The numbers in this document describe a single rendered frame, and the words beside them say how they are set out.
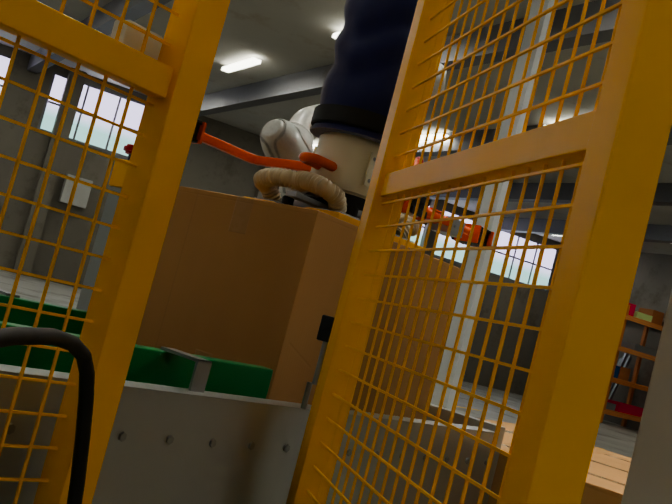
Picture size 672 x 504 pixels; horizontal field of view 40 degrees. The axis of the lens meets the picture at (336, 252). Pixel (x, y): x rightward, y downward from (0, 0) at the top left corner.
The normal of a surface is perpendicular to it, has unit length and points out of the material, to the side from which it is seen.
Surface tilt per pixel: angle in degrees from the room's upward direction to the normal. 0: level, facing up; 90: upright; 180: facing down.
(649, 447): 90
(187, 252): 90
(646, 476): 90
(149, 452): 90
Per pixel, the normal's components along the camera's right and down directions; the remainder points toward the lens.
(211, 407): 0.76, 0.16
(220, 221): -0.58, -0.21
